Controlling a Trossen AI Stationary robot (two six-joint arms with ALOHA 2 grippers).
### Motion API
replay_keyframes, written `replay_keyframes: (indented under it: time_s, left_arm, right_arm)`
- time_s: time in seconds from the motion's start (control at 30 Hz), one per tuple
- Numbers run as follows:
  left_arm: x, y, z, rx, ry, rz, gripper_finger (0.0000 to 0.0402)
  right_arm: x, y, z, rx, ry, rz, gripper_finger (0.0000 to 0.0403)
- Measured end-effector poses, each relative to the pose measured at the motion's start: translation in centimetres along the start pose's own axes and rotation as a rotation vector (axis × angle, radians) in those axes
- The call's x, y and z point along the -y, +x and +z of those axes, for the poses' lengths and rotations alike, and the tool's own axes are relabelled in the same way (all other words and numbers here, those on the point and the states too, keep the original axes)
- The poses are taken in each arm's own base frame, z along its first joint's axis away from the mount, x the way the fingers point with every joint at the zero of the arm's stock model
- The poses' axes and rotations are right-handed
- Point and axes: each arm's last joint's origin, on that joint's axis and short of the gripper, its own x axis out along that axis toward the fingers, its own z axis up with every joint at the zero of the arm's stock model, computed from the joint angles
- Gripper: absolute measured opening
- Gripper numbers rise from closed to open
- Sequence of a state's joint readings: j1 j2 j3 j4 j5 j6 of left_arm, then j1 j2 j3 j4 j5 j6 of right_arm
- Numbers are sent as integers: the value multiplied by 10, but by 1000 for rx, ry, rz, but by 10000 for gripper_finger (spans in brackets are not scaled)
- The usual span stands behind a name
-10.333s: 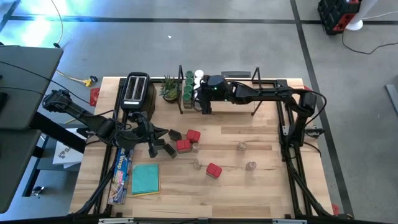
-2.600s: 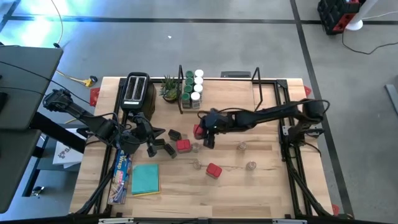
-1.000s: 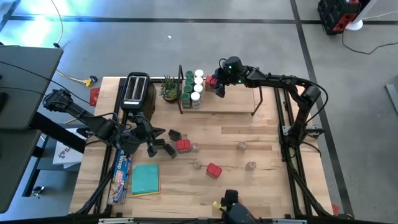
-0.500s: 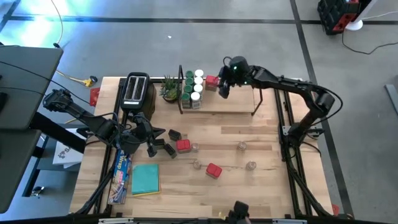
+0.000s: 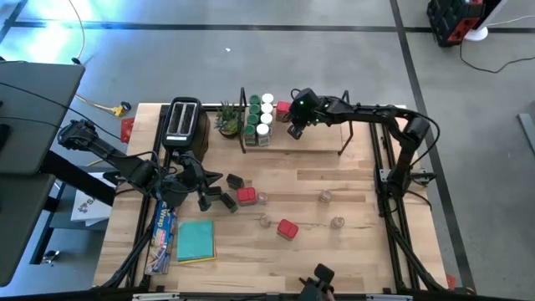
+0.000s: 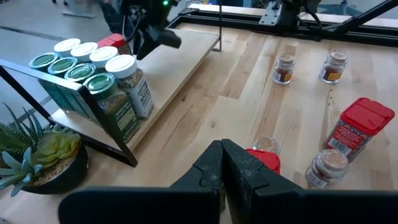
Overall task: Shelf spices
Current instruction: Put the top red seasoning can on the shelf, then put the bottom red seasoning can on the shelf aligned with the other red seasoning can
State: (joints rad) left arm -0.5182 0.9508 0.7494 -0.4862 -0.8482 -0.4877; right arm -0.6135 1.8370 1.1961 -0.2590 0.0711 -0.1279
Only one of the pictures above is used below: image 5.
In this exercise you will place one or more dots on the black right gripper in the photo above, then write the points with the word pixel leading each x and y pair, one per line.
pixel 305 108

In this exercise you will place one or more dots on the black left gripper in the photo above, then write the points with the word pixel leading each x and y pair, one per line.
pixel 195 177

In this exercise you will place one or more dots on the red lid spice tin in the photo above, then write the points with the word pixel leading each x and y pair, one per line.
pixel 287 228
pixel 282 108
pixel 246 195

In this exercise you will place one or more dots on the white lid spice jar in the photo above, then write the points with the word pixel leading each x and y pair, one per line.
pixel 266 118
pixel 263 129
pixel 266 108
pixel 267 98

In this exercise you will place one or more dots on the green lid spice jar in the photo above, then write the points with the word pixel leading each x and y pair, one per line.
pixel 249 130
pixel 253 119
pixel 255 99
pixel 254 109

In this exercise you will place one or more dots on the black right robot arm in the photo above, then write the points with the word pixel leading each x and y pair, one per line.
pixel 363 113

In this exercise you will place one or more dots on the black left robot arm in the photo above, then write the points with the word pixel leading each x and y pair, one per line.
pixel 113 156

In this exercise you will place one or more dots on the small black plastic box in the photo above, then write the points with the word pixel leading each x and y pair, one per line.
pixel 229 202
pixel 216 193
pixel 235 181

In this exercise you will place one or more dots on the succulent plant in black pot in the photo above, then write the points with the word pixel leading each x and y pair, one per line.
pixel 229 125

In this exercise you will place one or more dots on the teal cleaning cloth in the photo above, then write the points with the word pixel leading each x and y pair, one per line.
pixel 194 240

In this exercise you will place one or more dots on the black two-slot toaster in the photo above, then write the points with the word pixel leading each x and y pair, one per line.
pixel 184 117

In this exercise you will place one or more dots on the blue plastic wrap box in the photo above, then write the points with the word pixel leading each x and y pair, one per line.
pixel 163 238

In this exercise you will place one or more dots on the silver mounting plate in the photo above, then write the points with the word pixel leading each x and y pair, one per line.
pixel 384 175

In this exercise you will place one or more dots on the white printed paper sheet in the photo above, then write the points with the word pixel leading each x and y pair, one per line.
pixel 90 209

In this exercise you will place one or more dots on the black desk support beam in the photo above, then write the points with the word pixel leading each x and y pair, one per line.
pixel 79 182

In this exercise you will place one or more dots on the black handheld device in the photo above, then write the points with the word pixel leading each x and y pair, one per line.
pixel 317 284

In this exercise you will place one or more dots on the black and red tool case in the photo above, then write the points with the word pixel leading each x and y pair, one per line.
pixel 449 16

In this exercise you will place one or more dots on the silver metal caster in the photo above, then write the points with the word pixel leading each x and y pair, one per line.
pixel 50 257

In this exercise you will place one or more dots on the grey desk panel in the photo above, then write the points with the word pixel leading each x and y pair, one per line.
pixel 21 226
pixel 37 117

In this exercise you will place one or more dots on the wooden shelf with black frame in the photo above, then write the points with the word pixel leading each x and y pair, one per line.
pixel 322 140

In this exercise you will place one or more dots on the black metal rig frame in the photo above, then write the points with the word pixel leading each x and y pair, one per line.
pixel 372 142

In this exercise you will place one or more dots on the silver metal bracket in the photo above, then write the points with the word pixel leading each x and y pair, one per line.
pixel 388 297
pixel 154 297

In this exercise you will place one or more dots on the white pedestal stand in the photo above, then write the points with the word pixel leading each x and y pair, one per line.
pixel 475 34

